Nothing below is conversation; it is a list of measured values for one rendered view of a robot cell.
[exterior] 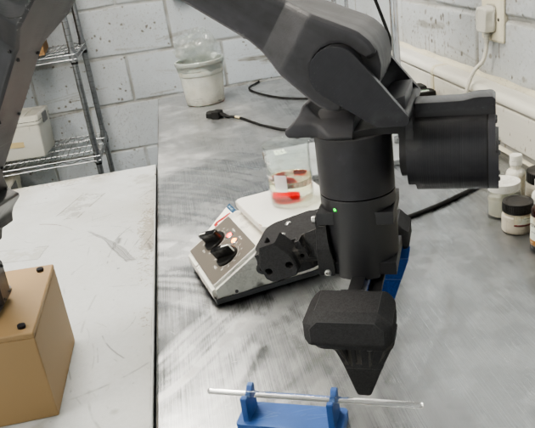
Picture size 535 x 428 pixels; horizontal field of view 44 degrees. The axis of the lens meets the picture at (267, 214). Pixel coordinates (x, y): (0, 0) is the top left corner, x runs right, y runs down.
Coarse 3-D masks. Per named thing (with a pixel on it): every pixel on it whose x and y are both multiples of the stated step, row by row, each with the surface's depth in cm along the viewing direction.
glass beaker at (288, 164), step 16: (272, 144) 89; (288, 144) 90; (304, 144) 88; (272, 160) 85; (288, 160) 84; (304, 160) 85; (272, 176) 86; (288, 176) 85; (304, 176) 86; (272, 192) 88; (288, 192) 86; (304, 192) 87; (288, 208) 87
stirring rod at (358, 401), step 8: (208, 392) 63; (216, 392) 62; (224, 392) 62; (232, 392) 62; (240, 392) 62; (248, 392) 62; (256, 392) 61; (264, 392) 61; (272, 392) 61; (280, 392) 61; (296, 400) 60; (304, 400) 60; (312, 400) 60; (320, 400) 59; (328, 400) 59; (336, 400) 59; (344, 400) 59; (352, 400) 59; (360, 400) 58; (368, 400) 58; (376, 400) 58; (384, 400) 58; (392, 400) 58
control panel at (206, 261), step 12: (216, 228) 93; (228, 228) 91; (228, 240) 88; (240, 240) 86; (192, 252) 92; (204, 252) 90; (240, 252) 84; (204, 264) 88; (216, 264) 86; (228, 264) 84; (216, 276) 84
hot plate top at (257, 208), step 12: (264, 192) 94; (240, 204) 91; (252, 204) 90; (264, 204) 90; (312, 204) 88; (252, 216) 86; (264, 216) 86; (276, 216) 85; (288, 216) 85; (264, 228) 83
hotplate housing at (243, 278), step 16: (240, 224) 90; (256, 240) 84; (192, 256) 92; (240, 272) 83; (256, 272) 84; (304, 272) 86; (208, 288) 85; (224, 288) 83; (240, 288) 84; (256, 288) 85; (272, 288) 86
